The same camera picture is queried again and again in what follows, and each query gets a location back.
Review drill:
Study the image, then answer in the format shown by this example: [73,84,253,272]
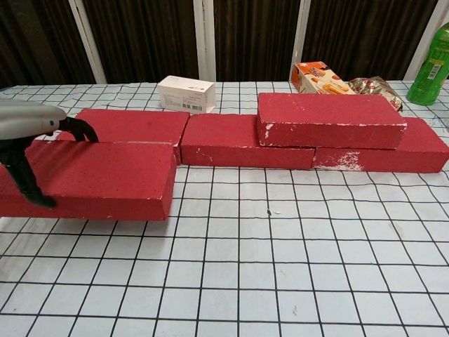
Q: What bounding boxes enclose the dark brown curtain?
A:
[0,0,449,88]

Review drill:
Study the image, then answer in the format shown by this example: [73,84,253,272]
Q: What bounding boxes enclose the red brick chipped white edges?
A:
[257,92,408,150]

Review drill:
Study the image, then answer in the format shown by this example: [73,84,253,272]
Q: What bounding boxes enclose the small white carton box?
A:
[156,75,217,114]

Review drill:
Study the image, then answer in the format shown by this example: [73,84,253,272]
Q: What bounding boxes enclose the red foam brick scratched face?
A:
[52,107,191,166]

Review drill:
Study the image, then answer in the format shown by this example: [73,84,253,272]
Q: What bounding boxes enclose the foil snack bag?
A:
[347,75,404,112]

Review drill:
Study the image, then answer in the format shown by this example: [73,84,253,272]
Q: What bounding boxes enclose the red brick large white patch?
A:
[311,117,449,174]

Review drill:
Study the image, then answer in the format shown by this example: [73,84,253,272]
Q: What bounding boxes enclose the red foam brick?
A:
[179,112,316,170]

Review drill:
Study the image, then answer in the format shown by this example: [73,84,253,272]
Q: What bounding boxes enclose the orange snack box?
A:
[289,60,358,95]

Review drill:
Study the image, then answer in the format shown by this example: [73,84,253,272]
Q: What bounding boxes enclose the white black grid tablecloth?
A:
[0,79,449,337]

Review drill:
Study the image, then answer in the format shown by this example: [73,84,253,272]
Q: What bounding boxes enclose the green drink bottle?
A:
[406,25,449,107]

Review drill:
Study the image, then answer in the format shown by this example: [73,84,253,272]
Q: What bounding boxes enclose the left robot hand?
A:
[0,100,100,210]

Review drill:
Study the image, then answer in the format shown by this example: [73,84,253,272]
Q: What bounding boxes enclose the red foam brick pitted surface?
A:
[0,139,178,222]

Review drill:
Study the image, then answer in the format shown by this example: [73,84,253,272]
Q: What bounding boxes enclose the white frame post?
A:
[68,0,107,84]
[192,0,217,82]
[290,0,312,82]
[403,0,441,81]

